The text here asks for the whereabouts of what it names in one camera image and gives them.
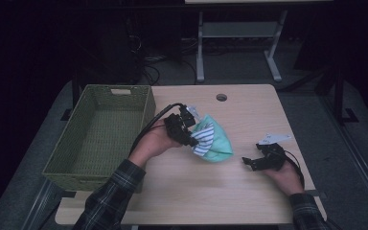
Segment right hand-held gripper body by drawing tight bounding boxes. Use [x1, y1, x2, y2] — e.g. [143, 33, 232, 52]
[254, 133, 292, 173]

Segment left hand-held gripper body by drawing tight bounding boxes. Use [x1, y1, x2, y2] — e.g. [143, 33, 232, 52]
[163, 103, 203, 146]

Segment mint green striped garment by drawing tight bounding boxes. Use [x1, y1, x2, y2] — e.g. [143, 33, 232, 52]
[190, 113, 235, 163]

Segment green woven basket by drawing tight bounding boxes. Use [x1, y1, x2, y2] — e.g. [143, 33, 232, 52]
[41, 83, 157, 194]

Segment person's right hand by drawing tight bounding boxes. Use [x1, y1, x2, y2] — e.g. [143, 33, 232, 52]
[262, 158, 305, 197]

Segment person's left hand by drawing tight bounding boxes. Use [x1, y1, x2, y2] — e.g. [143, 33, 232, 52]
[127, 118, 184, 169]

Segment black metal stand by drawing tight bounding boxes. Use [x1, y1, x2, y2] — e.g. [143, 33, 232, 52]
[314, 61, 360, 127]

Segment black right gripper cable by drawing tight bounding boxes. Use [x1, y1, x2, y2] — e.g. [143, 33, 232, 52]
[282, 149, 307, 190]

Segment black floor cables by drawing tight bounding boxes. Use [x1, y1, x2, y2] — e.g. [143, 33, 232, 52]
[127, 33, 199, 86]

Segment metal floor rail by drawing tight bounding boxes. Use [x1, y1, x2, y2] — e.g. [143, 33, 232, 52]
[318, 92, 368, 222]
[20, 178, 65, 230]

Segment white metal frame desk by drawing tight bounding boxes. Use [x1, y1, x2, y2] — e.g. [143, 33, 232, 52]
[184, 0, 334, 83]

